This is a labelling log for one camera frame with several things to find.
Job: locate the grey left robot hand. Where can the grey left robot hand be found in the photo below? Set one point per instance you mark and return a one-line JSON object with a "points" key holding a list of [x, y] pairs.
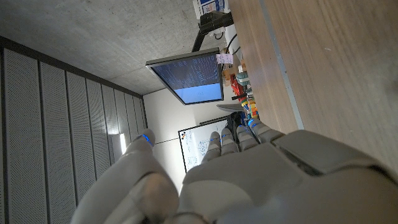
{"points": [[255, 183]]}

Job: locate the black backpack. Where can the black backpack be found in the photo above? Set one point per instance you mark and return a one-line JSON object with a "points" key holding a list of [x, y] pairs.
{"points": [[234, 121]]}

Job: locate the black-framed whiteboard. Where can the black-framed whiteboard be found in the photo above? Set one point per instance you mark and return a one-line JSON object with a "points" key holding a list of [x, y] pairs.
{"points": [[194, 144]]}

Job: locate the colourful puzzle cube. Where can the colourful puzzle cube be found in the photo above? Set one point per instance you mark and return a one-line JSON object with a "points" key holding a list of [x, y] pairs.
{"points": [[250, 109]]}

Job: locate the dark open laptop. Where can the dark open laptop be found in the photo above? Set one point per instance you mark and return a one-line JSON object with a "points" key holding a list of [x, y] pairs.
{"points": [[230, 107]]}

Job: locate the black computer monitor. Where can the black computer monitor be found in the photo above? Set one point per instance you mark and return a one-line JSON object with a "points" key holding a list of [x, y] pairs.
{"points": [[189, 77]]}

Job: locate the pink sticky note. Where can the pink sticky note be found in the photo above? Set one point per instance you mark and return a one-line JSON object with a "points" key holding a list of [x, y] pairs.
{"points": [[224, 58]]}

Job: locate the white wipes canister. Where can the white wipes canister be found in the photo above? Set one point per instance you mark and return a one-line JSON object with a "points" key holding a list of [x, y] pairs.
{"points": [[211, 5]]}

